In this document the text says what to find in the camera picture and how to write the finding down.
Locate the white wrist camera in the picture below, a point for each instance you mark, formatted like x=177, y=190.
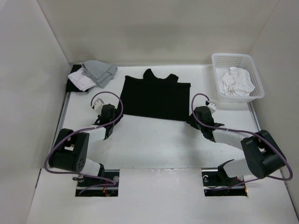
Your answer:
x=212, y=106
x=97, y=105

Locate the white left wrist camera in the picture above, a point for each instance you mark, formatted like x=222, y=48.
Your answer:
x=97, y=105

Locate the black folded tank top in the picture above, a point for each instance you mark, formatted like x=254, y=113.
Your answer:
x=70, y=87

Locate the right aluminium table rail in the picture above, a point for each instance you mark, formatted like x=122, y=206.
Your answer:
x=254, y=116

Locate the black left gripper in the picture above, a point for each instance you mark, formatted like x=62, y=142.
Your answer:
x=117, y=114

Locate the grey folded tank top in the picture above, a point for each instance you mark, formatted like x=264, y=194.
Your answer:
x=99, y=72

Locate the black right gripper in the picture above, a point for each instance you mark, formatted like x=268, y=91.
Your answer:
x=191, y=120

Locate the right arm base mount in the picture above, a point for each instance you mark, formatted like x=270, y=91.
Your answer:
x=217, y=183

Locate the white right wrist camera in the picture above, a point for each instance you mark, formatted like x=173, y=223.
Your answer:
x=212, y=106

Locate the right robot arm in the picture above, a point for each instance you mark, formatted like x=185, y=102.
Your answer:
x=262, y=155

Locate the white folded tank top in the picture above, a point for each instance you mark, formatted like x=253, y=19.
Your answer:
x=81, y=81

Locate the aluminium table rail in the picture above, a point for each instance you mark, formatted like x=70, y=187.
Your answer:
x=61, y=118
x=254, y=116

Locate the black tank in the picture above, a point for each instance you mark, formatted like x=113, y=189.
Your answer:
x=70, y=87
x=153, y=97

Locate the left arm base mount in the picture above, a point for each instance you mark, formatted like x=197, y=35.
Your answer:
x=92, y=187

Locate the white plastic laundry basket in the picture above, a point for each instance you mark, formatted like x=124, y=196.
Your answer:
x=227, y=60

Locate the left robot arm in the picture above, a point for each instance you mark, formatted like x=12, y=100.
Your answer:
x=70, y=150

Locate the white crumpled tank top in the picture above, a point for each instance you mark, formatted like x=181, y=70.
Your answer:
x=234, y=82

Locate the left aluminium table rail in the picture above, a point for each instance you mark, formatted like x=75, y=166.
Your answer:
x=61, y=118

